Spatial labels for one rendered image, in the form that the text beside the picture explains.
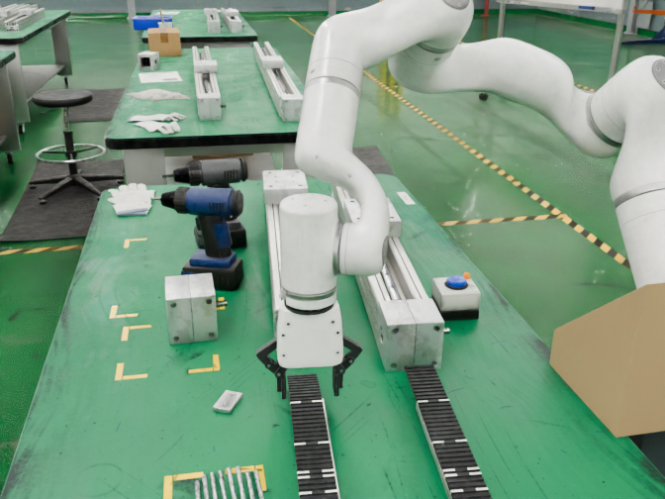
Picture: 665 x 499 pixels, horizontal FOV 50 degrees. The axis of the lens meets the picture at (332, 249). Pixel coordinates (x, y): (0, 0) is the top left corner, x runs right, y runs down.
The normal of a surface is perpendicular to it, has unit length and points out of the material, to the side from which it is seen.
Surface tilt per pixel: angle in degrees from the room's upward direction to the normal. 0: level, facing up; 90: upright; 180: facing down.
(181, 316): 90
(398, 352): 90
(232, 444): 0
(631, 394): 90
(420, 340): 90
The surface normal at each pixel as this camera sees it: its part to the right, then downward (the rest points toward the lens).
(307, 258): -0.08, 0.39
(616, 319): -0.98, 0.07
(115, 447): 0.00, -0.92
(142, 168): 0.18, 0.39
